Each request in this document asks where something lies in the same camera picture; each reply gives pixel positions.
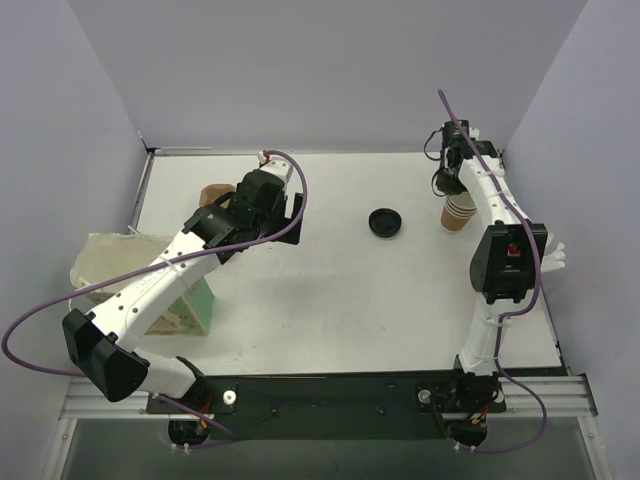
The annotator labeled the black plastic cup lid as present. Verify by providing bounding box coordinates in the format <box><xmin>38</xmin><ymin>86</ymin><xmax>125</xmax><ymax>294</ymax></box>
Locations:
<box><xmin>368</xmin><ymin>208</ymin><xmax>402</xmax><ymax>239</ymax></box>

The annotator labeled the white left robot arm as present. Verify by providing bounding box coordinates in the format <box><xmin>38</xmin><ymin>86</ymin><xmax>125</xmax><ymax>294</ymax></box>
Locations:
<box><xmin>62</xmin><ymin>160</ymin><xmax>305</xmax><ymax>412</ymax></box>

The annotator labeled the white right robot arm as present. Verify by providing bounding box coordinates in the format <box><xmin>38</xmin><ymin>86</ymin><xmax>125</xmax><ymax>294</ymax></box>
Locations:
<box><xmin>435</xmin><ymin>120</ymin><xmax>548</xmax><ymax>377</ymax></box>

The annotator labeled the green paper takeout bag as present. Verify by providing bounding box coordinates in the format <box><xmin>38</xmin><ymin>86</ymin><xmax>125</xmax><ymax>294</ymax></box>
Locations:
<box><xmin>69</xmin><ymin>233</ymin><xmax>215</xmax><ymax>336</ymax></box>

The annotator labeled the brown pulp cup carrier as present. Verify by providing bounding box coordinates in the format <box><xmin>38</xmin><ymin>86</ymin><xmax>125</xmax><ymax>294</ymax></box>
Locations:
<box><xmin>199</xmin><ymin>184</ymin><xmax>236</xmax><ymax>207</ymax></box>

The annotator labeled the stack of brown paper cups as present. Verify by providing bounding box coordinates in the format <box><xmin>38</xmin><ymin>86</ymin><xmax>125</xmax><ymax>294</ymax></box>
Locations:
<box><xmin>440</xmin><ymin>192</ymin><xmax>477</xmax><ymax>233</ymax></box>

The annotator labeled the white wrapped straws bundle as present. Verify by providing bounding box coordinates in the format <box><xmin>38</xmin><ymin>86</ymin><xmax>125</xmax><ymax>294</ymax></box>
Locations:
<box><xmin>540</xmin><ymin>242</ymin><xmax>566</xmax><ymax>273</ymax></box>

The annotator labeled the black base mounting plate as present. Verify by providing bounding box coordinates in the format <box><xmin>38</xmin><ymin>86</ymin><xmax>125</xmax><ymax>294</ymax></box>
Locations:
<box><xmin>146</xmin><ymin>370</ymin><xmax>506</xmax><ymax>440</ymax></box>

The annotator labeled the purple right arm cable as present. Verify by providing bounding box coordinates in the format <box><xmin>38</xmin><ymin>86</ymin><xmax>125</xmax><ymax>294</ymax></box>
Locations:
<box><xmin>437</xmin><ymin>89</ymin><xmax>549</xmax><ymax>454</ymax></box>

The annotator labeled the aluminium front rail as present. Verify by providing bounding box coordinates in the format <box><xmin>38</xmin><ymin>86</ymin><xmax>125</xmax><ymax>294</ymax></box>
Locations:
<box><xmin>59</xmin><ymin>376</ymin><xmax>598</xmax><ymax>420</ymax></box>

